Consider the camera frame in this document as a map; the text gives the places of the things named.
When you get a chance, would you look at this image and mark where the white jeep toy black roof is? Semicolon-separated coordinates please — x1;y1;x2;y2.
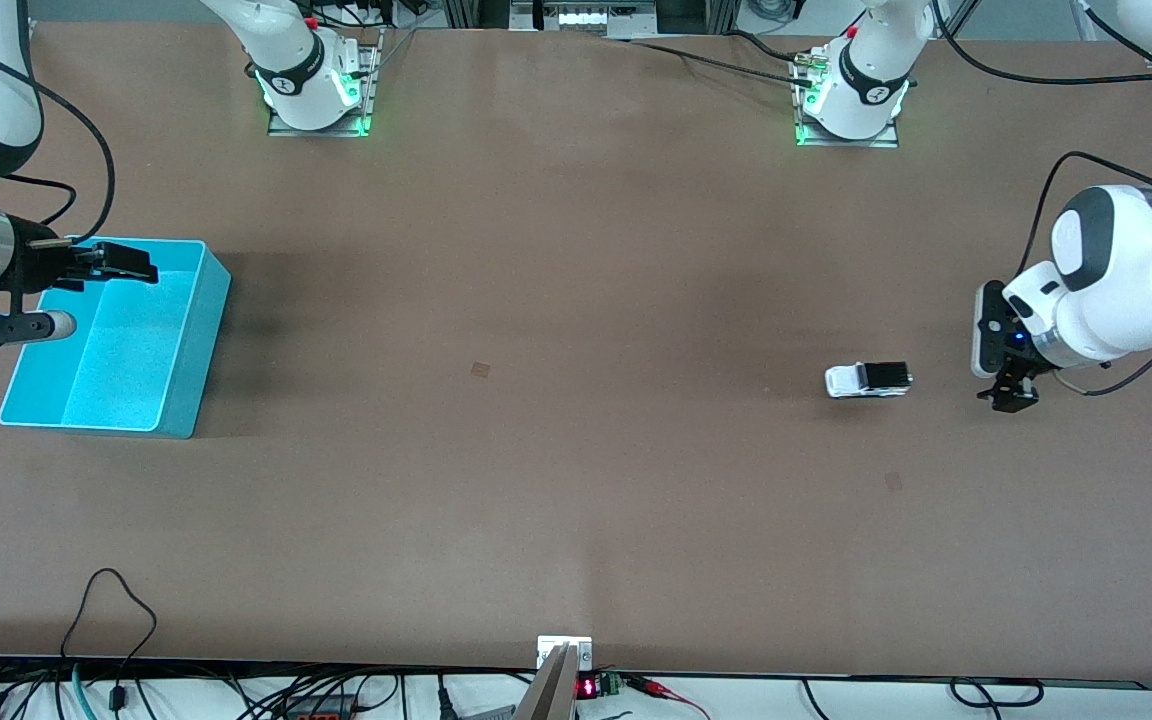
824;361;914;400

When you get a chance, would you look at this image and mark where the cyan plastic bin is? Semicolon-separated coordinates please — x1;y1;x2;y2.
0;236;233;440

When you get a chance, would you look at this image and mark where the red and black clip lead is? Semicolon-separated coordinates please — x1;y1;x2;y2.
626;675;712;720

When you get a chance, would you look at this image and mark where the black box with orange buttons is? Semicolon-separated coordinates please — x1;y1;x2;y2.
281;698;362;720

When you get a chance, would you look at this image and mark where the grey lit control box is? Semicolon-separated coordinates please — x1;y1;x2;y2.
509;0;659;36

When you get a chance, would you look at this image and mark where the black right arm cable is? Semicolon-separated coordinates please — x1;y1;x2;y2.
0;38;117;246

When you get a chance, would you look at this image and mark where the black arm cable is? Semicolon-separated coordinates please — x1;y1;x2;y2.
0;38;117;246
931;0;1152;399

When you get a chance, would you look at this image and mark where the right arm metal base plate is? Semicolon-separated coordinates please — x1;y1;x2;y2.
268;28;378;138

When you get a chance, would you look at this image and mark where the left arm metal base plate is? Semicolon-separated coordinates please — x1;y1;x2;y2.
794;50;900;149

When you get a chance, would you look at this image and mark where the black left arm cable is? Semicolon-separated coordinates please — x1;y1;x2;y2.
931;0;1152;399

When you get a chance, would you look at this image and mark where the black coiled cable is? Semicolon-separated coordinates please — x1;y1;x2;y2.
801;678;1045;720

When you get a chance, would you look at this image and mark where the black cable lying on table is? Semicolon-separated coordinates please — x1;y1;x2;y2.
626;30;817;87

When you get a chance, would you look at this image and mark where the thin looped black cable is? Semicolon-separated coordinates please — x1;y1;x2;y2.
58;568;159;713

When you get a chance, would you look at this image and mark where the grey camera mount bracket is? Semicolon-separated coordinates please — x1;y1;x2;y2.
514;636;594;720

